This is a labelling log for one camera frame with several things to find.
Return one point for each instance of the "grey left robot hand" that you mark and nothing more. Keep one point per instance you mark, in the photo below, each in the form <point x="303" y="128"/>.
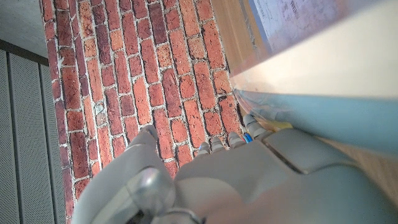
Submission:
<point x="248" y="180"/>

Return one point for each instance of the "laminated USA map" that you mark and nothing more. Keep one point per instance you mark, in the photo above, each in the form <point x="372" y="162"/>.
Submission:
<point x="311" y="77"/>

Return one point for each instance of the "brick print backdrop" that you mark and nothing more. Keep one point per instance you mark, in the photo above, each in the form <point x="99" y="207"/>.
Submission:
<point x="149" y="77"/>

